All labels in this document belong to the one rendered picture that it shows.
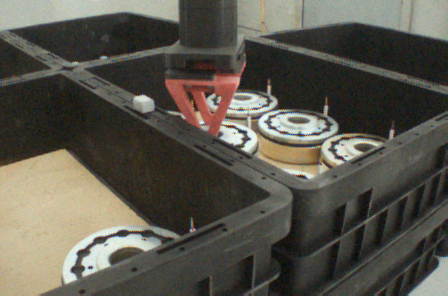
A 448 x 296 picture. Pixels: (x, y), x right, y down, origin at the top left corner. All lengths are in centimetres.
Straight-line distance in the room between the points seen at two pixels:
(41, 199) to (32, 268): 12
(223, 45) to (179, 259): 25
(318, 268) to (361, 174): 9
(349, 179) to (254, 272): 9
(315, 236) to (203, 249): 12
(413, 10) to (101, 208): 323
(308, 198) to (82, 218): 24
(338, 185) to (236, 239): 9
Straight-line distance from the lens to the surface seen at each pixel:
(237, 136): 50
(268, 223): 28
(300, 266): 36
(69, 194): 52
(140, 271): 24
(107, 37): 107
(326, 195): 32
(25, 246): 45
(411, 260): 55
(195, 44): 44
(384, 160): 37
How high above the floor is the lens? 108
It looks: 23 degrees down
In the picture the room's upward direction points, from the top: straight up
